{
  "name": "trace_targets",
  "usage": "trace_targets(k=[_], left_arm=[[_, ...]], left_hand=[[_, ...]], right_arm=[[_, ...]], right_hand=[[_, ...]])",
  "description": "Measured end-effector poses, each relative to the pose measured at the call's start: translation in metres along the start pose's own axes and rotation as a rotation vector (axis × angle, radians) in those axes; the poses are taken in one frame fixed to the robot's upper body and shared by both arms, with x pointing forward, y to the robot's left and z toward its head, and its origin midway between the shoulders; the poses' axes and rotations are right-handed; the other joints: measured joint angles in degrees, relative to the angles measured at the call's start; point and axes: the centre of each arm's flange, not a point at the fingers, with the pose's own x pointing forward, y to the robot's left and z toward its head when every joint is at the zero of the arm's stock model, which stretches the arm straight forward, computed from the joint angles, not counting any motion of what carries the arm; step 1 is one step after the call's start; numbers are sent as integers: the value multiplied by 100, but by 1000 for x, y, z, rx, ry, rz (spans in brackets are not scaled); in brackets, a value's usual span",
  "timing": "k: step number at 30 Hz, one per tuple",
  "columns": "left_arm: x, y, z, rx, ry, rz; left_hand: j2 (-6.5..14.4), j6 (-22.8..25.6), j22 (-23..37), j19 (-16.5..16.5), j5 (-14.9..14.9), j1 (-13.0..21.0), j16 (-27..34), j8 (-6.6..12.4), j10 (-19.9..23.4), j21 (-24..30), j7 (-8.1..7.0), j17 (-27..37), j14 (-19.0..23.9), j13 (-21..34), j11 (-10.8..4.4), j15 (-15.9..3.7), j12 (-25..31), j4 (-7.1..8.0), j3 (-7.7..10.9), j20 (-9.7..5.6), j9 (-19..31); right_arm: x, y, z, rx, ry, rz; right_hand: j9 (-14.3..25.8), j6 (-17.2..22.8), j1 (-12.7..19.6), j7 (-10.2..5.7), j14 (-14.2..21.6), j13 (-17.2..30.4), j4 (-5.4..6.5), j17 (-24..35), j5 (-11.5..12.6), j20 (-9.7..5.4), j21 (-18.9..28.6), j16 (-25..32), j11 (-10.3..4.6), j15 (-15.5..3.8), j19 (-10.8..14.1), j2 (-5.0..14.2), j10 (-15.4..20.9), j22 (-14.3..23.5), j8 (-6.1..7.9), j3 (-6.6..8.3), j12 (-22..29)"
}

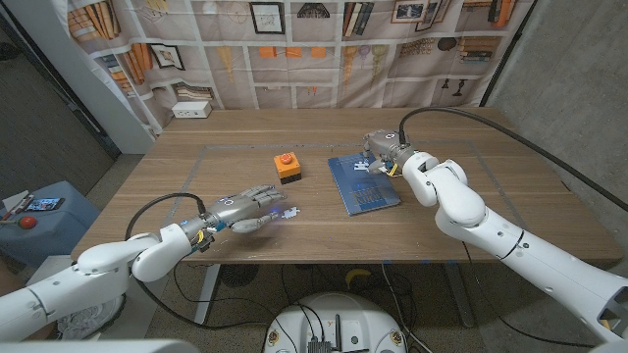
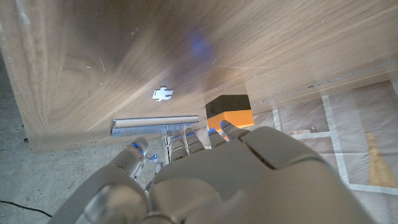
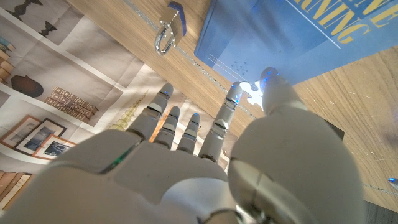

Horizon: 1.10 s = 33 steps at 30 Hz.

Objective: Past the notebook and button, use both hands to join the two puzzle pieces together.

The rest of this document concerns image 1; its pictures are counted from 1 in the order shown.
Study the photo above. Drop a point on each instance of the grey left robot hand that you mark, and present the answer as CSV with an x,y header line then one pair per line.
x,y
235,208

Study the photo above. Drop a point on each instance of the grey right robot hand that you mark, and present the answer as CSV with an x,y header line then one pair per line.
x,y
387,147

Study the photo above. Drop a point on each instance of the white puzzle piece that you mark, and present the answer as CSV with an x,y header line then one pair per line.
x,y
360,166
290,213

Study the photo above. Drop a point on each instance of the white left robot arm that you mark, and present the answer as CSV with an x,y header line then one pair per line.
x,y
98,260

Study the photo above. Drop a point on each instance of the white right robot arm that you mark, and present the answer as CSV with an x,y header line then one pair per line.
x,y
466,206

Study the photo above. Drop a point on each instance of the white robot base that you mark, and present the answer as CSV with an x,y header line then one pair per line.
x,y
338,318

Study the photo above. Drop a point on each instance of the blue notebook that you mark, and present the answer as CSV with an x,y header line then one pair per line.
x,y
363,196

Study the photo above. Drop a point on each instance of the orange emergency button box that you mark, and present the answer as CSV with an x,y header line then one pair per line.
x,y
287,169

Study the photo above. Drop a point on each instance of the black round fan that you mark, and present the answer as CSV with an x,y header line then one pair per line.
x,y
239,275

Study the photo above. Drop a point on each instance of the white table leg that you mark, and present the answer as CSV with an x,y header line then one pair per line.
x,y
205,299

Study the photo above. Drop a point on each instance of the white power strip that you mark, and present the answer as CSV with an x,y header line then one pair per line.
x,y
191,110

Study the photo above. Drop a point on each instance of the black backdrop stand pole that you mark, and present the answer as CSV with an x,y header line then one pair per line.
x,y
490,88

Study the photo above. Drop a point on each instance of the printed bookshelf backdrop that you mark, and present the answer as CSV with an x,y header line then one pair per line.
x,y
294,73

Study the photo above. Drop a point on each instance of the yellow curved object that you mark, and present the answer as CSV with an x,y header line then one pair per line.
x,y
357,274

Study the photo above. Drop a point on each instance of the grey table leg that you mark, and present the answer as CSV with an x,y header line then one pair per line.
x,y
461,299

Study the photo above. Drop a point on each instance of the smartphone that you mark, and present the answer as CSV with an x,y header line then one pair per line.
x,y
44,204

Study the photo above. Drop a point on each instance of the white robot torso edge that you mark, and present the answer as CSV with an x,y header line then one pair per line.
x,y
98,346

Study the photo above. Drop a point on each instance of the red ball knob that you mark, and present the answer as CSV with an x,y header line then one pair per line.
x,y
27,222

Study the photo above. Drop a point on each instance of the white paper sheet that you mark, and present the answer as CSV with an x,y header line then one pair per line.
x,y
14,200

